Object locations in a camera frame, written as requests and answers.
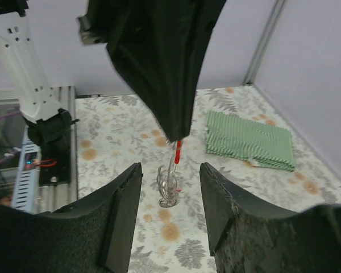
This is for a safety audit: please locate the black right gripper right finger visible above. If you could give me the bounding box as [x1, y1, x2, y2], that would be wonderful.
[199, 163, 341, 272]

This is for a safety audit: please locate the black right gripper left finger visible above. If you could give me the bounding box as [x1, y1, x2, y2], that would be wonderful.
[0, 163, 143, 272]

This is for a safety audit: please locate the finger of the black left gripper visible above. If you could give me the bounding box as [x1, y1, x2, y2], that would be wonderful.
[170, 1, 226, 137]
[106, 1, 188, 141]

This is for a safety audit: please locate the silver keys bunch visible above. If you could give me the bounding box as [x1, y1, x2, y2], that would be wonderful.
[156, 142, 178, 208]

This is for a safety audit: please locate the red key tag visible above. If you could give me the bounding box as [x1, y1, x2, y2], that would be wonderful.
[174, 140, 183, 164]

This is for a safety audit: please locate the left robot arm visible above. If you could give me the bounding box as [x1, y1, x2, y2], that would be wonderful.
[0, 0, 225, 159]

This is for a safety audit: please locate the green white striped cloth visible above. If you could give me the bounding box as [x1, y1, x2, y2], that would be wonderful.
[205, 110, 296, 172]

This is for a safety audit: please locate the blue slotted cable duct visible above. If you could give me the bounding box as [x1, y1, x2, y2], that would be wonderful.
[11, 126, 41, 214]

